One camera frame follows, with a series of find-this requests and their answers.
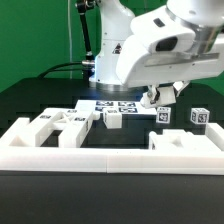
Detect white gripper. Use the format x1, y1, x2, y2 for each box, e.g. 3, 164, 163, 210
116, 34, 224, 104

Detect white base tag plate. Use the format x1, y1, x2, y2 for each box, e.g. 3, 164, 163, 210
75, 100, 156, 115

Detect black power cables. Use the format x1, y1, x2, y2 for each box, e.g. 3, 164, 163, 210
37, 61, 96, 80

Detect white chair back frame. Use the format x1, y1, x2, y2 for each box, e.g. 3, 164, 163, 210
26, 108, 100, 148

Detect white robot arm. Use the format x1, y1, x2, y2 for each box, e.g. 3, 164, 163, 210
89, 0, 224, 108

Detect white U-shaped obstacle fence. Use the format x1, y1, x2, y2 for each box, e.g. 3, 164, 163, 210
0, 118, 224, 175

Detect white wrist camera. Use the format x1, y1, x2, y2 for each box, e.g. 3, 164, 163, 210
130, 6, 196, 53

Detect white chair seat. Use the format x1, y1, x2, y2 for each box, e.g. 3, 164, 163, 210
149, 129, 224, 152

